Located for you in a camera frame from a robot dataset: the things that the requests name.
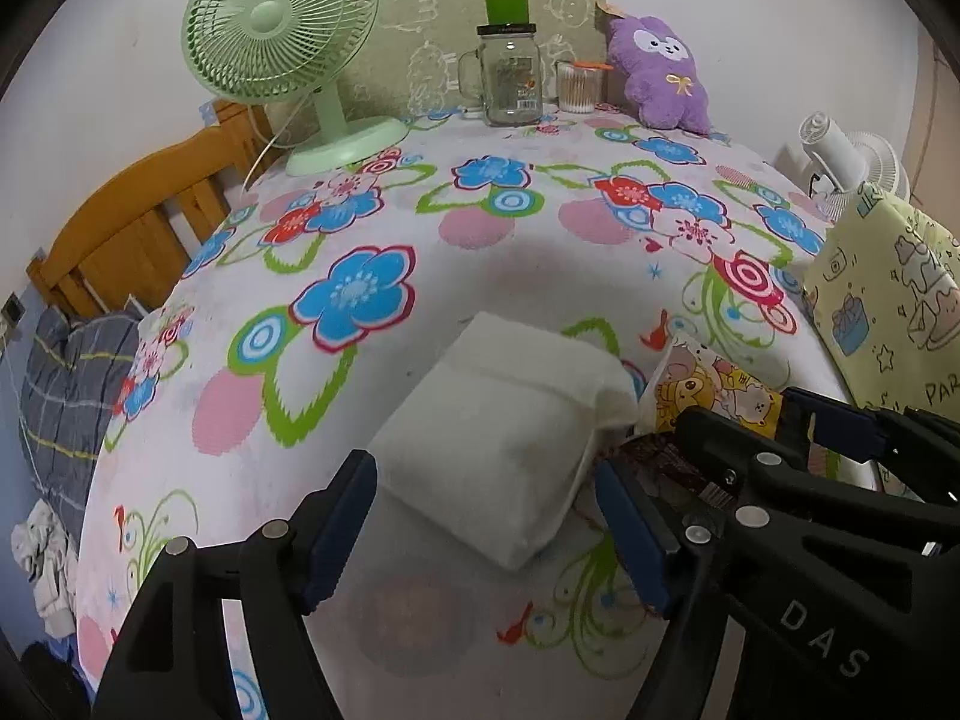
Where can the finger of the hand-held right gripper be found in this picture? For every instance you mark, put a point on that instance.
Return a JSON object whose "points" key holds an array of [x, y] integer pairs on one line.
{"points": [[735, 442], [847, 431]]}

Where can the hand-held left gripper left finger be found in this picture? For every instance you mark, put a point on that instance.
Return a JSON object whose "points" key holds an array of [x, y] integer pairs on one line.
{"points": [[341, 532]]}

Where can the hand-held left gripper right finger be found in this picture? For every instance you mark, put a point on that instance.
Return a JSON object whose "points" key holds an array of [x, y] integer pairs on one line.
{"points": [[630, 532]]}

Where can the cartoon printed packet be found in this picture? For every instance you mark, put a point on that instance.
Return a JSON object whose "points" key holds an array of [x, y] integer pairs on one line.
{"points": [[705, 382]]}

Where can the dark brown packet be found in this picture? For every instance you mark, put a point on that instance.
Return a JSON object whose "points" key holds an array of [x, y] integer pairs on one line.
{"points": [[660, 465]]}

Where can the white towel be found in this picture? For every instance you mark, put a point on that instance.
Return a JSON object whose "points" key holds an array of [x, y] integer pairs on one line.
{"points": [[495, 435]]}

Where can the white fan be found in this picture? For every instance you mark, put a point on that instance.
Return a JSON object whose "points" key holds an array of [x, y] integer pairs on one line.
{"points": [[862, 157]]}

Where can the floral printed cloth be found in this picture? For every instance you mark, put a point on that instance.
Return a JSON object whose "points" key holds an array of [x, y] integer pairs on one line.
{"points": [[465, 270]]}

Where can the white crumpled cloth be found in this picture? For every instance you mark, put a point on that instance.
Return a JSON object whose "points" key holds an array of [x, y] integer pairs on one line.
{"points": [[45, 562]]}

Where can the grey plaid pillow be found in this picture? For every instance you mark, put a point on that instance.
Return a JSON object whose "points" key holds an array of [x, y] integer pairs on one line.
{"points": [[67, 405]]}

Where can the beige door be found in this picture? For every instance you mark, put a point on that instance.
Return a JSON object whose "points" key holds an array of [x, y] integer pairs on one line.
{"points": [[937, 127]]}

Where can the wooden bed headboard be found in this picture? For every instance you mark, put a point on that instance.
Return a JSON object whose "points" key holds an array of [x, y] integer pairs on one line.
{"points": [[135, 240]]}

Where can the purple plush toy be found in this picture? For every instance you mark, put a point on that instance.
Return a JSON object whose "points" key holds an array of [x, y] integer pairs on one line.
{"points": [[664, 75]]}

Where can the cotton swab container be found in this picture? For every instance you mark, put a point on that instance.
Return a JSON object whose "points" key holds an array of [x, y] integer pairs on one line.
{"points": [[577, 90]]}

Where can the glass jar mug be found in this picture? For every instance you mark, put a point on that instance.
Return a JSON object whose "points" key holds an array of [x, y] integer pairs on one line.
{"points": [[510, 79]]}

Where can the green cylinder cup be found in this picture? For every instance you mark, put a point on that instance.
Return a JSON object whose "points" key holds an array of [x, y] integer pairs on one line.
{"points": [[506, 7]]}

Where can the green desk fan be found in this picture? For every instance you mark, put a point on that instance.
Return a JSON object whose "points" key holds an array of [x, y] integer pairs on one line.
{"points": [[277, 22]]}

